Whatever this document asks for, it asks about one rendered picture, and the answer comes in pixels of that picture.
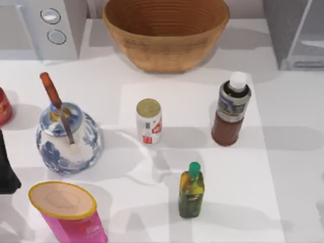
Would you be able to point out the red and white can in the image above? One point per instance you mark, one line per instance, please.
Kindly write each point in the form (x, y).
(149, 124)

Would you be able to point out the brown bottle with white cap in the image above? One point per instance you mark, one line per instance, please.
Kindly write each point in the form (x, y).
(229, 116)

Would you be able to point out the green bottle with green cap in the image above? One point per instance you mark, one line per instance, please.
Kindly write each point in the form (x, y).
(191, 195)

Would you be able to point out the brown woven basket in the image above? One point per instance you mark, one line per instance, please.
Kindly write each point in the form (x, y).
(165, 38)

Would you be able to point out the pink canister with yellow rim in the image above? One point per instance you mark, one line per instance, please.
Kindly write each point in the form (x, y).
(73, 217)

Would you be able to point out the round microwave knob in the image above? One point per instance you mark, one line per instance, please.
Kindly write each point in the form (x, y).
(50, 16)
(56, 37)

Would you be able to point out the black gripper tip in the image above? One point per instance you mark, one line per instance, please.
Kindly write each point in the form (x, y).
(6, 167)

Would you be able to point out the pale microwave oven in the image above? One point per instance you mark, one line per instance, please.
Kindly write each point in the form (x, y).
(22, 27)

